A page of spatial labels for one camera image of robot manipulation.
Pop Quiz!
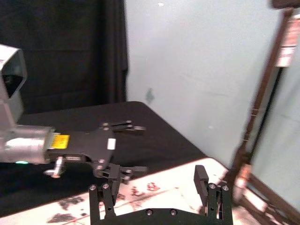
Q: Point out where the brown metal stand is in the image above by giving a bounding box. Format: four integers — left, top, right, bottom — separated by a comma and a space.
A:
222, 0, 300, 225

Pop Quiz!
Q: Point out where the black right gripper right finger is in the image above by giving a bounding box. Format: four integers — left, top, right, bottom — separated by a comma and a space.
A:
193, 165, 233, 221

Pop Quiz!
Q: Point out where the pale printed cardboard sheet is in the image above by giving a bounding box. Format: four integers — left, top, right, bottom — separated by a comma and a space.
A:
0, 157, 237, 225

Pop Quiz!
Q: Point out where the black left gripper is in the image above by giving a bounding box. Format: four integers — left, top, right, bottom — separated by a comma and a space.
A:
46, 120, 150, 185

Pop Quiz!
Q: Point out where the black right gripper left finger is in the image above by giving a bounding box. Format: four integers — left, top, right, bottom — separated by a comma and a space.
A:
88, 163, 123, 221

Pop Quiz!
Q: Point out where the black hanging curtain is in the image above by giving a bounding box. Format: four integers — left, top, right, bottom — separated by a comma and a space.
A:
0, 0, 129, 115

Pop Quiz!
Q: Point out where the black table cloth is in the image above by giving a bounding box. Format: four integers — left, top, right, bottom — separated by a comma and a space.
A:
0, 101, 210, 218

